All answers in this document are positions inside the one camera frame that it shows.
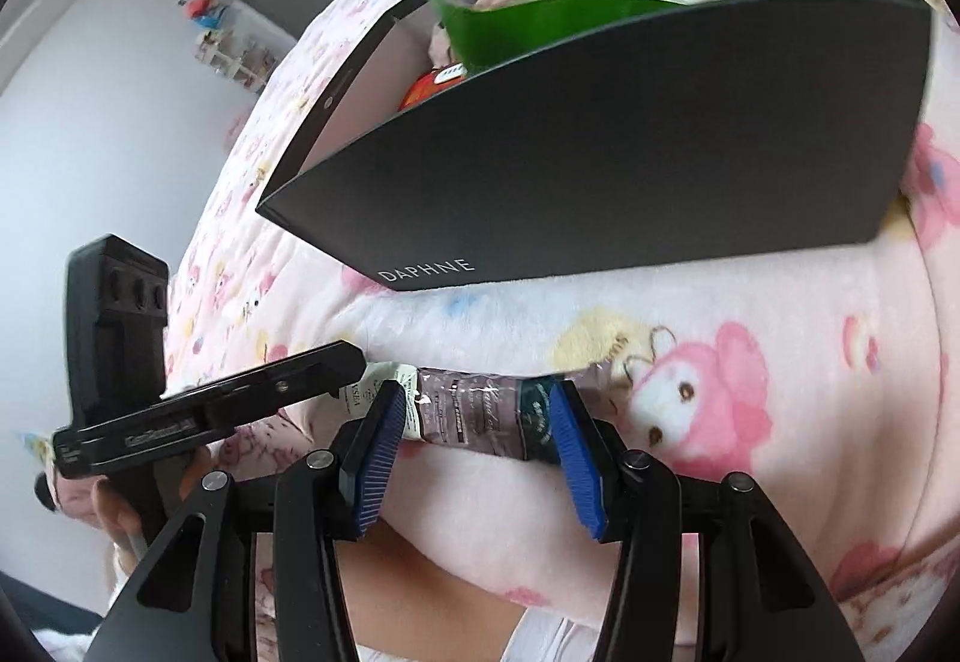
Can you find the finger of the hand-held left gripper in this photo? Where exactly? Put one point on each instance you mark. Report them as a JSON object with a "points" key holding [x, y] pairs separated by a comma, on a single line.
{"points": [[285, 381]]}

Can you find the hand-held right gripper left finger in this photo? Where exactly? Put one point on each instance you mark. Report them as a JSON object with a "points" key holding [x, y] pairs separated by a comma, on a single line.
{"points": [[379, 459]]}

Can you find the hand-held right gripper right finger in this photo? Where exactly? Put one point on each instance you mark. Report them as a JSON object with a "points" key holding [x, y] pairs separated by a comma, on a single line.
{"points": [[581, 467]]}

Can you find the black cardboard box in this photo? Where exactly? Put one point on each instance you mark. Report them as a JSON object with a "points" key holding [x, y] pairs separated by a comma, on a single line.
{"points": [[600, 167]]}

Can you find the person's left hand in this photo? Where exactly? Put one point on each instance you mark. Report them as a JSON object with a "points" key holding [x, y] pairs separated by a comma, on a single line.
{"points": [[112, 504]]}

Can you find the person's leg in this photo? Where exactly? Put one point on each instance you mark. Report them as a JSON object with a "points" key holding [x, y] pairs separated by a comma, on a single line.
{"points": [[427, 579]]}

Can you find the pink printed blanket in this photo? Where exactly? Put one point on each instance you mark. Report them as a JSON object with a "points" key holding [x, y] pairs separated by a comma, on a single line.
{"points": [[750, 519]]}

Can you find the small rack with toys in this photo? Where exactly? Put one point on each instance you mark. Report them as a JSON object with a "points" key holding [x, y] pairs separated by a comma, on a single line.
{"points": [[232, 58]]}

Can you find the orange red packet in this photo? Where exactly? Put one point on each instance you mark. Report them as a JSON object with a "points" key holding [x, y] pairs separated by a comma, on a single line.
{"points": [[427, 88]]}

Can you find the green packet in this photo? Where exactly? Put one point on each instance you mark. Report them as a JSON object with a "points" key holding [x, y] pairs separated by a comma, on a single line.
{"points": [[525, 28]]}

